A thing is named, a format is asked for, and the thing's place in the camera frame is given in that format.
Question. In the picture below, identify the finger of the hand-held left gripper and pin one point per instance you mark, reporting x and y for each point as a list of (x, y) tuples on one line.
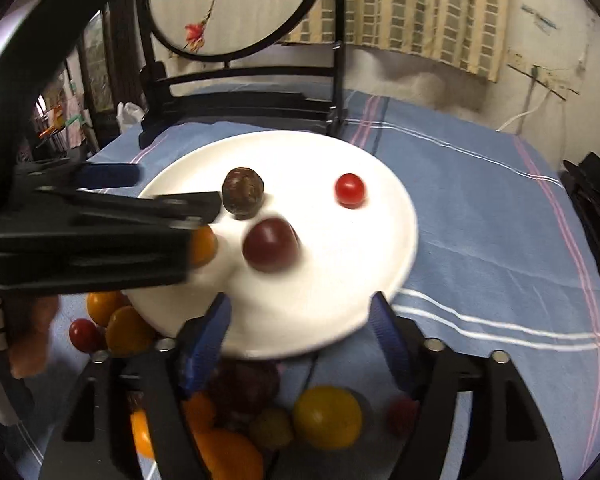
[(180, 206), (107, 174)]

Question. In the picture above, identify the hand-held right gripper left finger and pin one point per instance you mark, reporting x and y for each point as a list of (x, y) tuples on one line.
[(207, 342)]

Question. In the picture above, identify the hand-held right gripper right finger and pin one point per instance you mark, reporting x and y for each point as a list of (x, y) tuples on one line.
[(389, 342)]

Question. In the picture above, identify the orange cherry tomato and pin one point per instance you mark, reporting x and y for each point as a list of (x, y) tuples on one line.
[(102, 306), (199, 412), (205, 246)]

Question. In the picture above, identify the dark red cherry tomato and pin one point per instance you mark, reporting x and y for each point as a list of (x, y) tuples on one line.
[(271, 245), (84, 335)]

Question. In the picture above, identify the white round plate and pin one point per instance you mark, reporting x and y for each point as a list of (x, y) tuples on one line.
[(320, 270)]

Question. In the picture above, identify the person's left hand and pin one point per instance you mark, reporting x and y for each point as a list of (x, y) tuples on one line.
[(30, 335)]

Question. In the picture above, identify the dark purple fruit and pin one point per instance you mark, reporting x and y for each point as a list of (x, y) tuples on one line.
[(247, 385)]

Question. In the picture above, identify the white plastic bag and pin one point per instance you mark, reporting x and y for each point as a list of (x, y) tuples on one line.
[(129, 116)]

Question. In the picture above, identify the brown round fruit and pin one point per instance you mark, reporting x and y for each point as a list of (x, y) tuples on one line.
[(243, 192)]

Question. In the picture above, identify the small red cherry tomato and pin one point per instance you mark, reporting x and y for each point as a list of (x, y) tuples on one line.
[(402, 416)]

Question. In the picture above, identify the yellow-orange cherry tomato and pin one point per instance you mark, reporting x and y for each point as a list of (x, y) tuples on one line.
[(129, 331)]

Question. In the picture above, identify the large yellow tomato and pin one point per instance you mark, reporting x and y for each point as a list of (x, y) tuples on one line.
[(327, 417)]

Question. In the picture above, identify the olive green cherry tomato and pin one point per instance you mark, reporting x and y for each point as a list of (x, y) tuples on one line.
[(271, 428)]

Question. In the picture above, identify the large orange tomato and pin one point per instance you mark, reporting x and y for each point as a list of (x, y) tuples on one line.
[(227, 455)]

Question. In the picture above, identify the dark wooden cabinet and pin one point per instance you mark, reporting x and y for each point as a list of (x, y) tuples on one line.
[(125, 50)]

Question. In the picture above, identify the blue striped tablecloth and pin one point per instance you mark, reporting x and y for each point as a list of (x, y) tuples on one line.
[(480, 240)]

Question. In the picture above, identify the bright red cherry tomato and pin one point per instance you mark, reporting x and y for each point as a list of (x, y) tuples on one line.
[(350, 190)]

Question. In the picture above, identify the round embroidered screen with stand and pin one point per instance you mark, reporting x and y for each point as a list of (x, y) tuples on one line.
[(240, 5)]

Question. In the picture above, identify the black chair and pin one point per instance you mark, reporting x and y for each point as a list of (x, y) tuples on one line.
[(592, 170)]

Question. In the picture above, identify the beige checked curtain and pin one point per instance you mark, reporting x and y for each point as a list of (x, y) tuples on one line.
[(405, 5)]

